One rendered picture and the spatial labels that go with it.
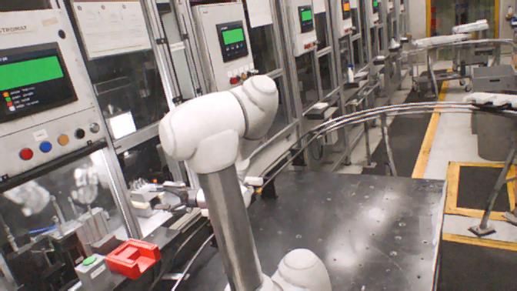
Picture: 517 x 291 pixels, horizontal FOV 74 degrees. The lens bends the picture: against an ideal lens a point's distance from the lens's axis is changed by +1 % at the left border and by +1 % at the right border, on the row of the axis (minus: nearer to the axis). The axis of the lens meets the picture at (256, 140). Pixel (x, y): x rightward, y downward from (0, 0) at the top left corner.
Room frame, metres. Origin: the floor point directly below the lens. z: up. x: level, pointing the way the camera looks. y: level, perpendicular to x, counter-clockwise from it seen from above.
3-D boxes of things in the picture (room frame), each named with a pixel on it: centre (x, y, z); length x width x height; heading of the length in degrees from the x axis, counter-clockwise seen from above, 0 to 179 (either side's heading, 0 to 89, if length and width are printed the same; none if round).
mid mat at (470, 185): (2.57, -1.82, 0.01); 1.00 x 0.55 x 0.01; 146
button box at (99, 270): (1.00, 0.63, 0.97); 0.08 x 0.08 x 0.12; 56
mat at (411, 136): (5.04, -2.58, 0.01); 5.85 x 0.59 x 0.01; 146
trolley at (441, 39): (5.70, -3.28, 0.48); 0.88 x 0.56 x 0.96; 74
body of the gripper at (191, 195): (1.30, 0.32, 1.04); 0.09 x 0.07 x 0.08; 70
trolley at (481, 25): (6.52, -4.34, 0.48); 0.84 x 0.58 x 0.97; 154
